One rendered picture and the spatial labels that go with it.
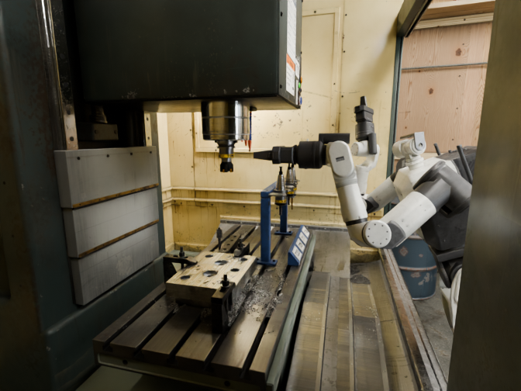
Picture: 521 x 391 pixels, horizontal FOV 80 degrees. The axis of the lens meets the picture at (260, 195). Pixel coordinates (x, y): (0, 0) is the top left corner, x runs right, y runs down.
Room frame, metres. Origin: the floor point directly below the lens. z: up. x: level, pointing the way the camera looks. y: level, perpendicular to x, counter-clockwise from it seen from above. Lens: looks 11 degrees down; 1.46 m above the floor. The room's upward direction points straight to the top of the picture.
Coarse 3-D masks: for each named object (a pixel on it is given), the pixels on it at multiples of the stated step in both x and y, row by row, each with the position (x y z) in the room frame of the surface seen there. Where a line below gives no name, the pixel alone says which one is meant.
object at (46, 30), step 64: (0, 0) 0.86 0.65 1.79; (64, 0) 1.15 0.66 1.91; (0, 64) 0.85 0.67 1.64; (64, 64) 0.99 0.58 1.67; (0, 128) 0.86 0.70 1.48; (64, 128) 0.96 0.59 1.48; (128, 128) 1.31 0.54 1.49; (0, 192) 0.87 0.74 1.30; (0, 256) 0.93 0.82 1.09; (64, 256) 0.95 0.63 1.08; (0, 320) 0.89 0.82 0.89; (64, 320) 0.91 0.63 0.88; (0, 384) 0.90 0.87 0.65; (64, 384) 0.87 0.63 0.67
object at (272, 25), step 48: (96, 0) 1.03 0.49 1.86; (144, 0) 0.99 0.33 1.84; (192, 0) 0.95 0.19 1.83; (240, 0) 0.92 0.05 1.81; (96, 48) 1.04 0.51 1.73; (144, 48) 0.99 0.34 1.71; (192, 48) 0.95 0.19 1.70; (240, 48) 0.92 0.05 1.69; (96, 96) 1.04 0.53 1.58; (144, 96) 1.00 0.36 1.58; (192, 96) 0.96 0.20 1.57; (240, 96) 0.92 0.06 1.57; (288, 96) 1.05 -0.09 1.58
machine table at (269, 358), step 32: (160, 288) 1.08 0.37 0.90; (256, 288) 1.08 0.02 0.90; (288, 288) 1.07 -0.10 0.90; (128, 320) 0.87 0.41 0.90; (160, 320) 0.87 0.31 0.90; (192, 320) 0.87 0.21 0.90; (256, 320) 0.87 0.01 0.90; (288, 320) 0.91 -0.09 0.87; (96, 352) 0.78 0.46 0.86; (128, 352) 0.75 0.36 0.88; (160, 352) 0.73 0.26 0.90; (192, 352) 0.72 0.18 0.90; (224, 352) 0.72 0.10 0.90; (256, 352) 0.72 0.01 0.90; (192, 384) 0.70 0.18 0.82; (224, 384) 0.68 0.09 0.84; (256, 384) 0.66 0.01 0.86
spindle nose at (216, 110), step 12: (204, 108) 1.01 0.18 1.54; (216, 108) 0.99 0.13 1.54; (228, 108) 0.99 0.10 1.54; (240, 108) 1.00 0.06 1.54; (204, 120) 1.01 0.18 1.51; (216, 120) 0.99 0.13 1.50; (228, 120) 0.99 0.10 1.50; (240, 120) 1.00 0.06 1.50; (204, 132) 1.02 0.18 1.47; (216, 132) 0.99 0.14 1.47; (228, 132) 0.98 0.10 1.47; (240, 132) 1.00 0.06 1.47
